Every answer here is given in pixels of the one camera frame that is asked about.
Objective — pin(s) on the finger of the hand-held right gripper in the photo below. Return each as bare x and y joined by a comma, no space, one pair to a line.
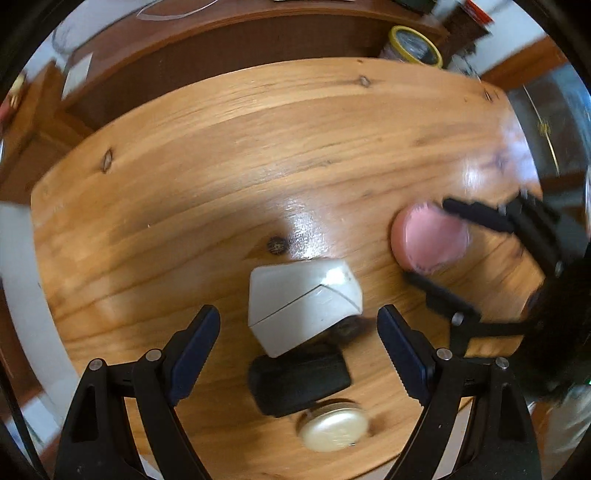
443,300
485,217

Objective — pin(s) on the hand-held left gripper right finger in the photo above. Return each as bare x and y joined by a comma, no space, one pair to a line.
401,355

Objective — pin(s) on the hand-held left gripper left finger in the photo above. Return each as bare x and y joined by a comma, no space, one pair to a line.
194,355

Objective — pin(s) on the pink oval case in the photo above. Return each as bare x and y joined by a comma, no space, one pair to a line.
431,237

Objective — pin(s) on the white angular box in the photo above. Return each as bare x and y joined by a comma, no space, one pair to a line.
300,304

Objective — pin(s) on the person's grey trousers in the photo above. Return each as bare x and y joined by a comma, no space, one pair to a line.
568,429

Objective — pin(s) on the white round lid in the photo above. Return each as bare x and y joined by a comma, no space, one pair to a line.
332,429

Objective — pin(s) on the black rectangular case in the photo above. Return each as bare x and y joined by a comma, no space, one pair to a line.
300,381

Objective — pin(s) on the yellow-rimmed jar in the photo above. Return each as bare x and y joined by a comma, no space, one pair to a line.
413,46

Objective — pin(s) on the small wooden side cabinet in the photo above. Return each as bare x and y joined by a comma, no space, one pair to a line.
32,138

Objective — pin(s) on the long wooden television cabinet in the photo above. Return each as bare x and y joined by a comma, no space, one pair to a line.
207,55

